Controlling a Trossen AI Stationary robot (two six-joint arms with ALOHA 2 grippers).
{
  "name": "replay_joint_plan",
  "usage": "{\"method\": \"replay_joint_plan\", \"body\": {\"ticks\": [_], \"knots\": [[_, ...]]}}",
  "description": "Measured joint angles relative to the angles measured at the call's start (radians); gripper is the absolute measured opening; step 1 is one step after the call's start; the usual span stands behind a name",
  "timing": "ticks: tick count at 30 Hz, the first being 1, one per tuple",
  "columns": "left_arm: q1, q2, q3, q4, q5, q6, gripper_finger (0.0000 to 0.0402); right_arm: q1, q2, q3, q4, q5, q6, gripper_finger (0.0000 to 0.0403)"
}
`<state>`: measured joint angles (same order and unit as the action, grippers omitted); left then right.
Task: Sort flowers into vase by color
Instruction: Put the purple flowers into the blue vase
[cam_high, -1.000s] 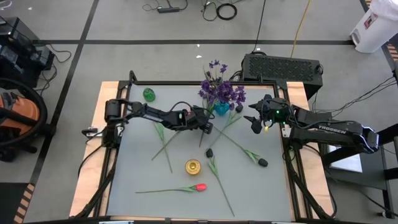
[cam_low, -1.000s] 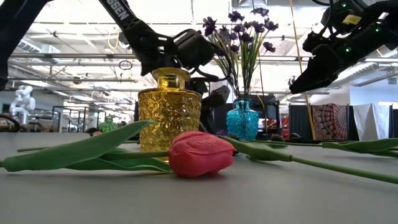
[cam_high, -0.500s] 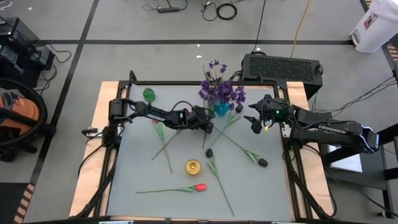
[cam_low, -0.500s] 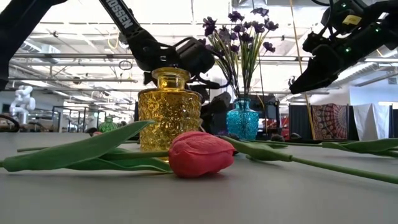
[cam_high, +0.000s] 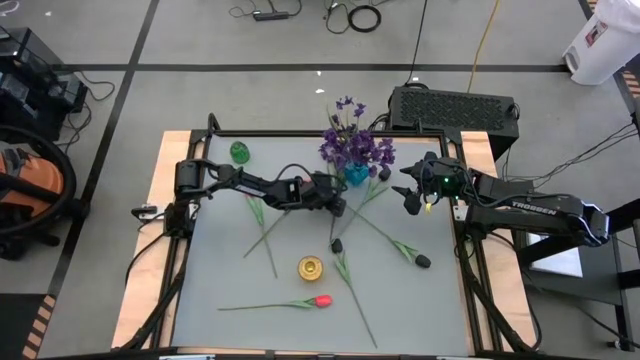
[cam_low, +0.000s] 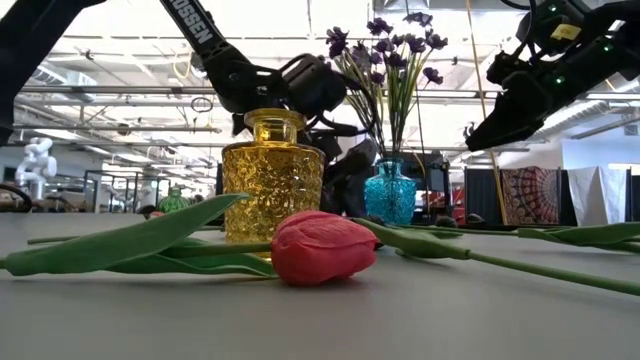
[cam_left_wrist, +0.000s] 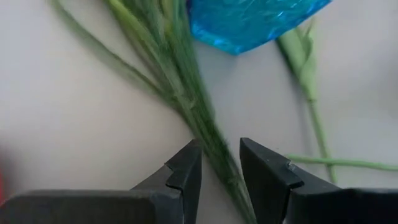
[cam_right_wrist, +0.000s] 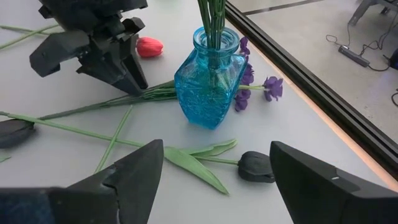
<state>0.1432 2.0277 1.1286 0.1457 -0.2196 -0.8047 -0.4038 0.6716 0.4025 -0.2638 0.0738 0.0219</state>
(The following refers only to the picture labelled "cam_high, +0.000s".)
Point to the black perforated computer case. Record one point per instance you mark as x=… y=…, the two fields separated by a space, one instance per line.
x=450 y=107

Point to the black power strip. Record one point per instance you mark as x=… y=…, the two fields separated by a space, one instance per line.
x=270 y=16

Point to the light wooden table board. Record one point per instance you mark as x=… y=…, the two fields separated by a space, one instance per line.
x=150 y=280

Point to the black equipment box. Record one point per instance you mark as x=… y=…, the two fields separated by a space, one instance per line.
x=30 y=75

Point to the black aluminium table frame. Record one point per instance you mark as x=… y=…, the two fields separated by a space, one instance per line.
x=280 y=133

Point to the green textured glass vase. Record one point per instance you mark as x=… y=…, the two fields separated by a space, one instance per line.
x=240 y=152

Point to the orange vacuum cleaner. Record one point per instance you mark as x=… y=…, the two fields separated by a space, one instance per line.
x=40 y=180

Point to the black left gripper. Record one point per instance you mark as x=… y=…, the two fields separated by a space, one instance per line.
x=322 y=192

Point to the yellow textured glass vase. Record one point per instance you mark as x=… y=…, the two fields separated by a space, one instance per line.
x=310 y=268

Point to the black metal stand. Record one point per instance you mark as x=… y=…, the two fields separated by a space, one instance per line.
x=600 y=285

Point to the purple artificial flower stem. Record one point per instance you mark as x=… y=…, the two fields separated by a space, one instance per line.
x=332 y=145
x=350 y=107
x=375 y=150

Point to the grey table mat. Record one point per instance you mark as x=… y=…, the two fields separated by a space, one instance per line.
x=400 y=310

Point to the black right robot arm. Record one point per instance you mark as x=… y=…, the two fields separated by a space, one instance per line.
x=535 y=210

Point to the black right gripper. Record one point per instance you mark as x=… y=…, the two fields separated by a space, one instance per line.
x=445 y=182

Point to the red artificial tulip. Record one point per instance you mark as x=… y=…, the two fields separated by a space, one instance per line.
x=323 y=301
x=258 y=212
x=265 y=236

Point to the white bin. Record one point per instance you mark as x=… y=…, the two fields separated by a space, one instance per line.
x=600 y=45

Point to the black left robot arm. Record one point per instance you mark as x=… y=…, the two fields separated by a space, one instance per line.
x=260 y=189

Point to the blue textured glass vase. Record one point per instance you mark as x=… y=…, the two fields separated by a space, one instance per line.
x=356 y=176

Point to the white paper sheet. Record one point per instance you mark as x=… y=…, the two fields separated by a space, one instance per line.
x=560 y=260

